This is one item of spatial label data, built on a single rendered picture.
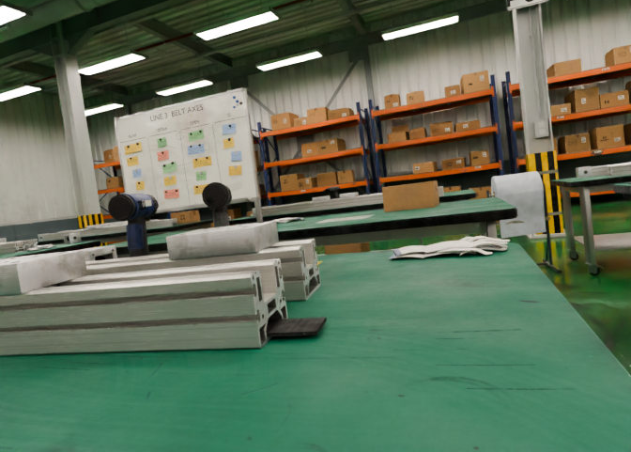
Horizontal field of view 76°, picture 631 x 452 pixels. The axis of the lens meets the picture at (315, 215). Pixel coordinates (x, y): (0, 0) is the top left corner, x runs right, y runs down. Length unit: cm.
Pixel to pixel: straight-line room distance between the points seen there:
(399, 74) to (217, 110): 794
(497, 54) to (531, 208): 759
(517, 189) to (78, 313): 371
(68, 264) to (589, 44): 1135
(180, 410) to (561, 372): 31
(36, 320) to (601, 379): 62
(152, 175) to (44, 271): 366
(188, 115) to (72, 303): 353
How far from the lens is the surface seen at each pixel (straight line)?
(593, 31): 1165
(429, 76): 1123
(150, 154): 432
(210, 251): 69
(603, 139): 1038
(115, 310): 57
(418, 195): 246
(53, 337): 64
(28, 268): 66
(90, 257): 118
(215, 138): 388
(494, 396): 35
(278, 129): 1104
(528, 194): 400
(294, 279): 66
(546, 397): 36
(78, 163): 942
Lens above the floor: 94
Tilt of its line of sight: 3 degrees down
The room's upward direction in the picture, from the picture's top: 7 degrees counter-clockwise
